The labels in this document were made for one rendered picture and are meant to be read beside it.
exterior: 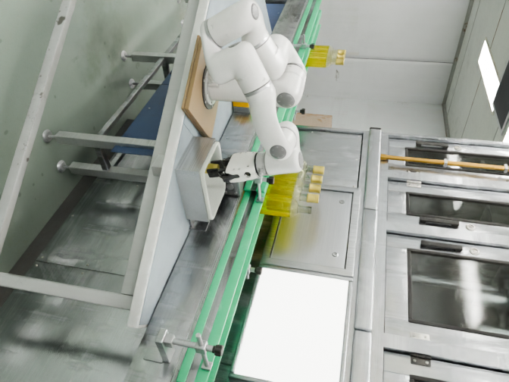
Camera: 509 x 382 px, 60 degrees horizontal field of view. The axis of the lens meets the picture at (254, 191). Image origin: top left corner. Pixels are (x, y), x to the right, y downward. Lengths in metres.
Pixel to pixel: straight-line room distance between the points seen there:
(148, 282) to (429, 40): 6.97
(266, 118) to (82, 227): 1.06
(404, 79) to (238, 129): 6.48
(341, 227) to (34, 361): 1.17
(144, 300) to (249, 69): 0.70
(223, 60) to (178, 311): 0.72
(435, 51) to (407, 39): 0.50
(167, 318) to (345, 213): 0.85
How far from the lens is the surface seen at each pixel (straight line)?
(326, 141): 2.23
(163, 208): 1.31
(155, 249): 1.30
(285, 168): 1.30
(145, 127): 1.92
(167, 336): 1.18
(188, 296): 1.36
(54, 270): 1.87
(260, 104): 1.21
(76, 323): 1.69
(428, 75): 8.09
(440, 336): 1.60
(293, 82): 1.41
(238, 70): 1.20
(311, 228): 1.75
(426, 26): 7.72
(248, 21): 1.25
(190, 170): 1.32
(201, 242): 1.48
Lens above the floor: 1.27
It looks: 12 degrees down
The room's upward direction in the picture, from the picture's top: 97 degrees clockwise
